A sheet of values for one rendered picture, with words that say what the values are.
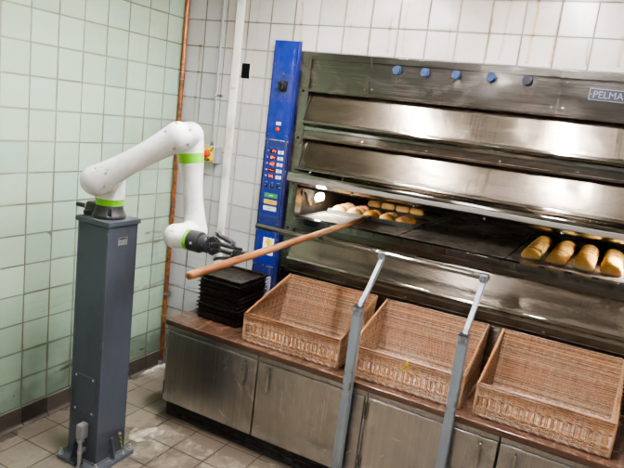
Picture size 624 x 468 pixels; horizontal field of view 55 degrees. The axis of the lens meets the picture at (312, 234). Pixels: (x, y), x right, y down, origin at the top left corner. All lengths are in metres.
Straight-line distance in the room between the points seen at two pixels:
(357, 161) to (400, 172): 0.26
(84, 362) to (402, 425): 1.49
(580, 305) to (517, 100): 1.01
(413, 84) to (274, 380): 1.66
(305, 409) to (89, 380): 1.03
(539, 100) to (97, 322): 2.29
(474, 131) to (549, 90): 0.38
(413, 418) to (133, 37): 2.48
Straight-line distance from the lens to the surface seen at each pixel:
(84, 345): 3.04
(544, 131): 3.06
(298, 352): 3.05
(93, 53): 3.45
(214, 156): 3.70
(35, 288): 3.41
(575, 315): 3.12
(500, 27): 3.14
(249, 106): 3.64
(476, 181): 3.11
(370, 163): 3.28
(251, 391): 3.22
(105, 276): 2.84
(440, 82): 3.18
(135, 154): 2.61
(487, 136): 3.08
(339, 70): 3.39
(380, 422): 2.93
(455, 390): 2.68
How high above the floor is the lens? 1.77
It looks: 11 degrees down
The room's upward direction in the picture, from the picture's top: 7 degrees clockwise
